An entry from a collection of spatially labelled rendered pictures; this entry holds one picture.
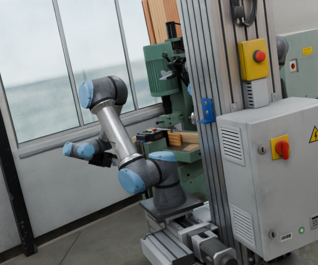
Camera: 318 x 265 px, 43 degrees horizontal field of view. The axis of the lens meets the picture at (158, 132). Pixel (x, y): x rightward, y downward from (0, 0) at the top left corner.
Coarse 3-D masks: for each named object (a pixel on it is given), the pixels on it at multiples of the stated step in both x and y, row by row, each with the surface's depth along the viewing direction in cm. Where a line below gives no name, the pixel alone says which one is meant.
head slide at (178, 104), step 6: (174, 54) 253; (180, 54) 247; (180, 78) 249; (180, 84) 250; (180, 90) 252; (186, 90) 252; (174, 96) 258; (180, 96) 253; (186, 96) 252; (174, 102) 259; (180, 102) 255; (186, 102) 253; (192, 102) 256; (174, 108) 261; (180, 108) 256; (186, 108) 253; (192, 108) 256; (186, 114) 254; (186, 120) 255
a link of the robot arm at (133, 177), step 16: (96, 80) 176; (112, 80) 179; (80, 96) 177; (96, 96) 173; (112, 96) 179; (96, 112) 175; (112, 112) 174; (112, 128) 171; (112, 144) 171; (128, 144) 170; (128, 160) 166; (144, 160) 169; (128, 176) 163; (144, 176) 165
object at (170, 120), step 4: (172, 112) 258; (176, 112) 255; (180, 112) 255; (160, 116) 252; (164, 116) 249; (168, 116) 249; (172, 116) 251; (176, 116) 253; (160, 120) 253; (164, 120) 250; (168, 120) 249; (172, 120) 251; (176, 120) 253; (180, 120) 255; (164, 124) 251; (168, 124) 249; (172, 124) 251; (176, 124) 254
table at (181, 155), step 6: (186, 144) 242; (198, 144) 237; (168, 150) 236; (174, 150) 233; (180, 150) 230; (186, 150) 228; (192, 150) 226; (198, 150) 227; (180, 156) 229; (186, 156) 225; (192, 156) 224; (198, 156) 227
